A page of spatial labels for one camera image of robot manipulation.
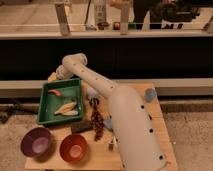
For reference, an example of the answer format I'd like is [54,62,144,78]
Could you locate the light blue cloth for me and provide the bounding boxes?
[87,87,99,100]

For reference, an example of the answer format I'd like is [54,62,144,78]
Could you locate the red orange bowl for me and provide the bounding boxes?
[59,134,88,163]

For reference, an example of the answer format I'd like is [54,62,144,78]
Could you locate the grey post left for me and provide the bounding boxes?
[55,3,70,36]

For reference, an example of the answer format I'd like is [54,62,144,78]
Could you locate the red orange pepper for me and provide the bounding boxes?
[48,89,62,97]

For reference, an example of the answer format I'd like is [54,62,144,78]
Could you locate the blue sponge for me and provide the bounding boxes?
[103,118,113,131]

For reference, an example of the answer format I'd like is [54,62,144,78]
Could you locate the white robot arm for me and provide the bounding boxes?
[48,53,168,171]

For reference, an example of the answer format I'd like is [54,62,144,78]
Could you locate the blue grey cup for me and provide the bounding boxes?
[144,88,157,103]

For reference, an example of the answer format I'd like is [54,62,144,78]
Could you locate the black cables on floor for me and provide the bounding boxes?
[0,98,40,125]

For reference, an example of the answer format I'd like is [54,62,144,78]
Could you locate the green plastic tray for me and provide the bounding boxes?
[37,78,84,126]

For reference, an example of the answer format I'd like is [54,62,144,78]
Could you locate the metal fork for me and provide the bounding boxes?
[108,135,115,151]

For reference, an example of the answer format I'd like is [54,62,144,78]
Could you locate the dark brown grape bunch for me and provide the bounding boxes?
[90,98,104,141]

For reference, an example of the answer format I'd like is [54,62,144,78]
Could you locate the purple bowl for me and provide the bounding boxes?
[20,127,53,157]

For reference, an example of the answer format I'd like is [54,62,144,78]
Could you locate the grey post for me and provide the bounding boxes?
[120,1,130,35]
[55,3,70,36]

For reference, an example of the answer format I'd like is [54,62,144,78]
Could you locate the grey post right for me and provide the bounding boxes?
[120,1,130,35]

